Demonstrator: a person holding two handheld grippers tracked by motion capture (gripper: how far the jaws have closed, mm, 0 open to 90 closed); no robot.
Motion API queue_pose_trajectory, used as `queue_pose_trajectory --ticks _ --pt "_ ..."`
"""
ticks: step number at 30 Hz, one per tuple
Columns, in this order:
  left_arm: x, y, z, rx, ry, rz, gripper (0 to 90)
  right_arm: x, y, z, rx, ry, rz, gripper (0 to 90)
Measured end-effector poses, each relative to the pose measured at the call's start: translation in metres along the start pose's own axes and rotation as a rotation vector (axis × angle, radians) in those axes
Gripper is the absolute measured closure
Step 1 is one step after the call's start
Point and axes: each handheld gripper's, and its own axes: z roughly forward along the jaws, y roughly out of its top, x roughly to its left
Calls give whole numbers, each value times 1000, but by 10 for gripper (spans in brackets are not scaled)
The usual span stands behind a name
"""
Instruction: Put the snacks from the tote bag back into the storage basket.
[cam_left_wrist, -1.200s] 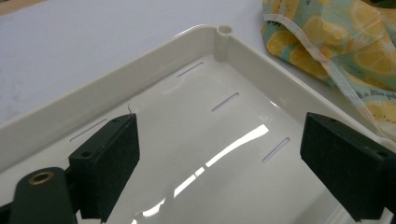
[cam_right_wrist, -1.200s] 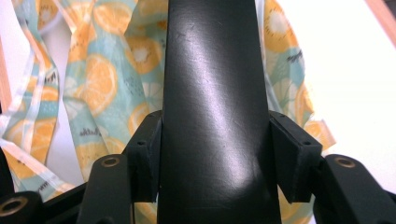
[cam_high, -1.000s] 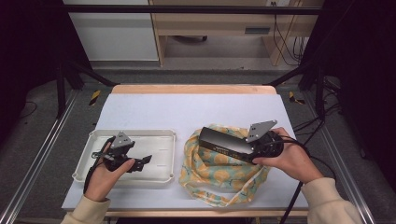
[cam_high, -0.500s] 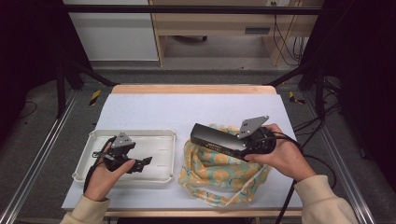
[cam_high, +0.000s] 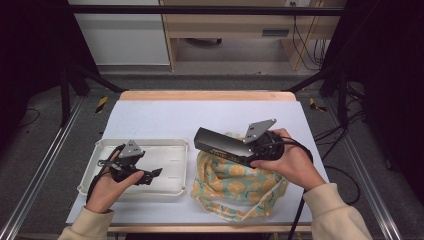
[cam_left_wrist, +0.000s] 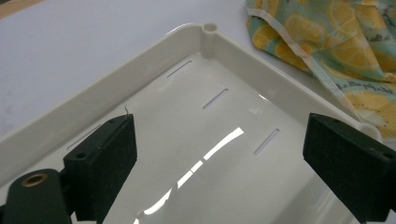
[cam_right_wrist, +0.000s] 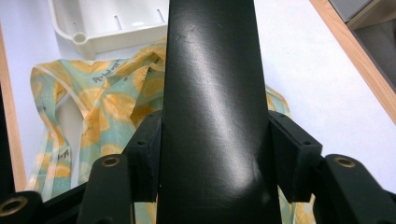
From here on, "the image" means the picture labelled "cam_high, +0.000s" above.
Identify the light wooden desk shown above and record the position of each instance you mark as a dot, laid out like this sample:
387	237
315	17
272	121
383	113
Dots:
233	23

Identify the person's right hand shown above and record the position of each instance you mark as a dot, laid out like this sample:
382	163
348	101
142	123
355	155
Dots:
293	170

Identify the white cabinet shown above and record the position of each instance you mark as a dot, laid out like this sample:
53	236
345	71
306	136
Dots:
126	40

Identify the white plastic tray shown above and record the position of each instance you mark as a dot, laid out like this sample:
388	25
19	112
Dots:
166	160

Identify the lemon print cloth bag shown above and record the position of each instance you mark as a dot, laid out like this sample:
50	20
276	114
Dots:
233	186

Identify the person's left hand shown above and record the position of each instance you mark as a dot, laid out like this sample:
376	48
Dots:
106	190

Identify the black metal stand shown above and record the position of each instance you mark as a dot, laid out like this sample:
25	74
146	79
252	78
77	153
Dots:
66	93
341	93

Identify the white table cover sheet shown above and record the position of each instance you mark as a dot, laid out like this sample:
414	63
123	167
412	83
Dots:
186	116

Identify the yellow black floor tape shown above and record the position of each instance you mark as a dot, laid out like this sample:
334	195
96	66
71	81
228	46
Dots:
101	104
315	105

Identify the aluminium floor rail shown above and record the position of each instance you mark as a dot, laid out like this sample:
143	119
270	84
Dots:
36	173
366	173

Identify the black frame bar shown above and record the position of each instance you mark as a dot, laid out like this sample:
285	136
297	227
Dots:
200	10

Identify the wooden table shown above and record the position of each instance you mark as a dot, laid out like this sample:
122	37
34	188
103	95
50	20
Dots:
206	95

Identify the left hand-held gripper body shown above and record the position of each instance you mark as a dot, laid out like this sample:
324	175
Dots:
130	153

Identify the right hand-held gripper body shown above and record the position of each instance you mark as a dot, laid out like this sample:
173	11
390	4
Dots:
263	143

